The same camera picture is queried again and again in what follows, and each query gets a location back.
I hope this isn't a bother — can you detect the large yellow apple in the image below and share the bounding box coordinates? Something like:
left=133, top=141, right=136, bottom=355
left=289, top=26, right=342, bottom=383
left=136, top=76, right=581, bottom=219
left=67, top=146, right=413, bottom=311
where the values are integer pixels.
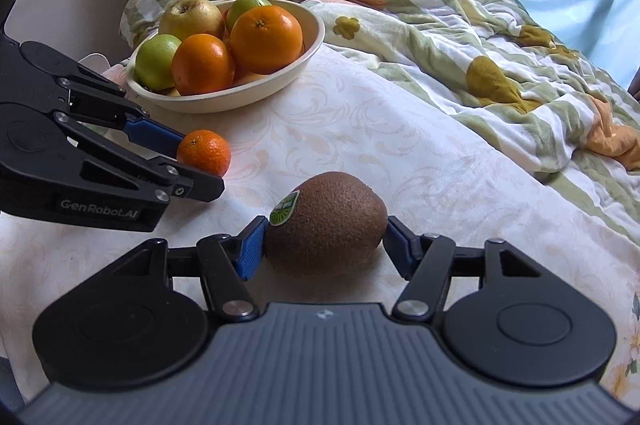
left=158, top=0, right=226, bottom=42

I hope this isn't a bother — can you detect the small green apple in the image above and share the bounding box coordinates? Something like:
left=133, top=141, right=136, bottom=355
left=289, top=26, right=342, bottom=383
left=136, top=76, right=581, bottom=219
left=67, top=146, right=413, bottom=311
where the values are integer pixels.
left=225, top=0, right=273, bottom=31

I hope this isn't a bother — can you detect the medium orange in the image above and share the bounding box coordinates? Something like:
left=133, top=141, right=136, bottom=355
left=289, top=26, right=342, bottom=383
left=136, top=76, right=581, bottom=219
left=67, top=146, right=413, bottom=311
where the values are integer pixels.
left=171, top=33, right=236, bottom=96

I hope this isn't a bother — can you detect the small mandarin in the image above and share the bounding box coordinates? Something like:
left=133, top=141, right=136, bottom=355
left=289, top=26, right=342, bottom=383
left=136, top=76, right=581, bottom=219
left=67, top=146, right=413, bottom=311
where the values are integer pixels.
left=176, top=130, right=232, bottom=178

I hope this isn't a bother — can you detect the floral striped blanket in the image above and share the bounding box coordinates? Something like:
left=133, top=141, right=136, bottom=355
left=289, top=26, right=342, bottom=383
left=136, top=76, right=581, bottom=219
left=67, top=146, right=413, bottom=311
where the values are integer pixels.
left=119, top=0, right=640, bottom=236

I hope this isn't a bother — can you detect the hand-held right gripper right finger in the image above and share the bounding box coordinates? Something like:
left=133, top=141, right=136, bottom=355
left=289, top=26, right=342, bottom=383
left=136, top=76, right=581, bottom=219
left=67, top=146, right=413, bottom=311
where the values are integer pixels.
left=382, top=215, right=543, bottom=321

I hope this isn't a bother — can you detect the large orange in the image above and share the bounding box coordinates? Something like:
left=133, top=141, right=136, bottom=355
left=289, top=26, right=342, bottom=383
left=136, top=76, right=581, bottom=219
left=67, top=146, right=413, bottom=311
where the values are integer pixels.
left=229, top=4, right=304, bottom=76

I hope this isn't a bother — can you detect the brown kiwi with green sticker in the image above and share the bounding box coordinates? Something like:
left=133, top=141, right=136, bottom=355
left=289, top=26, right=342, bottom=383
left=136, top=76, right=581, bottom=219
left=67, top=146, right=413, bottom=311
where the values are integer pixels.
left=264, top=171, right=389, bottom=278

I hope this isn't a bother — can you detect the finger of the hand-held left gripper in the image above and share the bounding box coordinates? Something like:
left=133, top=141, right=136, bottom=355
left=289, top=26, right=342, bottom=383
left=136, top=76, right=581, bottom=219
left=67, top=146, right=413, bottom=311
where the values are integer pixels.
left=19, top=39, right=186, bottom=157
left=54, top=110, right=226, bottom=204

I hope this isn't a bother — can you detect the cream bowl with duck print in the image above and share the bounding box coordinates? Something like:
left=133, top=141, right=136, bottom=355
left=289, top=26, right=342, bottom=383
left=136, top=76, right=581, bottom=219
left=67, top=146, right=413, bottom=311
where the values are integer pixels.
left=125, top=0, right=326, bottom=114

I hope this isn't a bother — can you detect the large green apple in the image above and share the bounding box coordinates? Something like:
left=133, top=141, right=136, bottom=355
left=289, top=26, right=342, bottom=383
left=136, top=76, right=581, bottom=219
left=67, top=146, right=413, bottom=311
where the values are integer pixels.
left=135, top=34, right=183, bottom=91

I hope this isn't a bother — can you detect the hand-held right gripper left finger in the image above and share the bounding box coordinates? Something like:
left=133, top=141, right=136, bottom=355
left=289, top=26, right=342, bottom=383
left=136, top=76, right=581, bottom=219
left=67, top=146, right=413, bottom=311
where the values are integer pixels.
left=107, top=215, right=268, bottom=321

